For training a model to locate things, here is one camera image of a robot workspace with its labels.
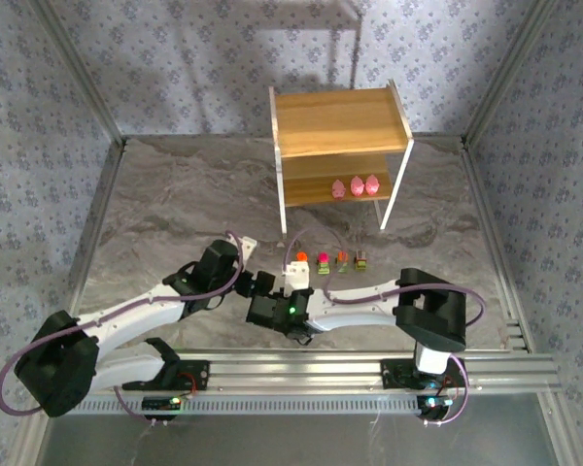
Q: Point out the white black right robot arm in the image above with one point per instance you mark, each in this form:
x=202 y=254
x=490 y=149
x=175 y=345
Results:
x=354 y=310

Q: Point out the aluminium frame rail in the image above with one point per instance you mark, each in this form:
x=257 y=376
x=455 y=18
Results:
x=490 y=218
x=93 y=228

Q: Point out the wooden shelf with white frame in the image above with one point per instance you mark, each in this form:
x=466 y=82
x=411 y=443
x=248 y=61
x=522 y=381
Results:
x=335 y=121

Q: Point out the pink plastic toy pig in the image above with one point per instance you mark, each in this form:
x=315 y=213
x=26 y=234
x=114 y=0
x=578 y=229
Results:
x=357 y=186
x=338 y=189
x=372 y=184

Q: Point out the green toy truck brown load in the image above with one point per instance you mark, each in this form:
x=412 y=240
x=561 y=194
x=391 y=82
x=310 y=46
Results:
x=360 y=263

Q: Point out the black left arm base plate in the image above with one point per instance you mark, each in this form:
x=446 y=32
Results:
x=201 y=374

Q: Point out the aluminium frame post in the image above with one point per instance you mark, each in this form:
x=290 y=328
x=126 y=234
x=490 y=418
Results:
x=506 y=73
x=81 y=73

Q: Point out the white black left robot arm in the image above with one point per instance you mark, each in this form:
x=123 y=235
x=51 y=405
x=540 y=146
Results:
x=136 y=310

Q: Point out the grey metal sheet panel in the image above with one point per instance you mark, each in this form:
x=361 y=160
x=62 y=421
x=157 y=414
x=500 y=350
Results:
x=291 y=442

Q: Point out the green toy truck pink load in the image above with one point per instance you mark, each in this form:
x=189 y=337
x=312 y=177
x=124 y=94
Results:
x=323 y=264

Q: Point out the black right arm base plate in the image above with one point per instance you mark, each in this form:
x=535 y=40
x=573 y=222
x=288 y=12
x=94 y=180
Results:
x=393 y=374

